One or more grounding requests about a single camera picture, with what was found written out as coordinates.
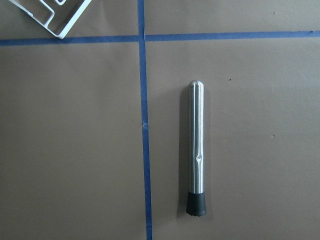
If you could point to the steel muddler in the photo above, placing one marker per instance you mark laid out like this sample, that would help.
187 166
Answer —
196 201

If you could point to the white cup rack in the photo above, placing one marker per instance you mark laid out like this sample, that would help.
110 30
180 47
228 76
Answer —
56 16

